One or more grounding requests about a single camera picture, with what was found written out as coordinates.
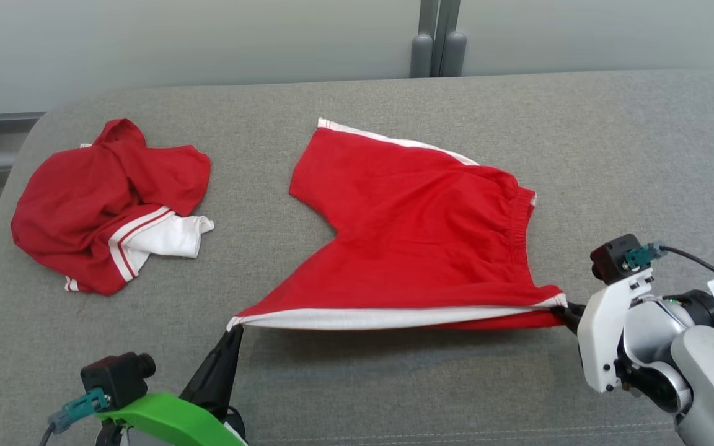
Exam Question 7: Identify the red jersey with white sleeves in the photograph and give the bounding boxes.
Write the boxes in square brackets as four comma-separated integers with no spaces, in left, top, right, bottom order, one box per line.
[11,118,215,296]

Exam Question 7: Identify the left camera cable teal plug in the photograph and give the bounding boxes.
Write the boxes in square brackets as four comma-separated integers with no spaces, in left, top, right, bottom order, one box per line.
[38,388,111,446]

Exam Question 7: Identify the grey double partition post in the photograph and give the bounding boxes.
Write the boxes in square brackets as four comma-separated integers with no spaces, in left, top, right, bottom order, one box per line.
[410,0,467,78]

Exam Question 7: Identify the camera cable teal plug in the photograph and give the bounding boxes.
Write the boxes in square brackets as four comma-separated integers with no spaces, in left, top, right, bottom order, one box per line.
[625,242,714,312]
[38,388,111,446]

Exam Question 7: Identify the red shorts with white stripe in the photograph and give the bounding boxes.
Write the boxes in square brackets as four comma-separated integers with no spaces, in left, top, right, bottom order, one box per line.
[227,118,568,332]

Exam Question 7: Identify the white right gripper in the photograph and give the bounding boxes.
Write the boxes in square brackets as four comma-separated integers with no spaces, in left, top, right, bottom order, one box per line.
[552,266,655,394]

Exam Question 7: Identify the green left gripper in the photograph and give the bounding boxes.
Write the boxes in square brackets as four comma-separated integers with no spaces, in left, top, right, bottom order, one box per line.
[94,325,249,446]

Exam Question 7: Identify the right camera cable teal plug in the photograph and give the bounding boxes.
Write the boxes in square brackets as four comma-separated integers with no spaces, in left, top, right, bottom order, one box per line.
[625,242,714,312]

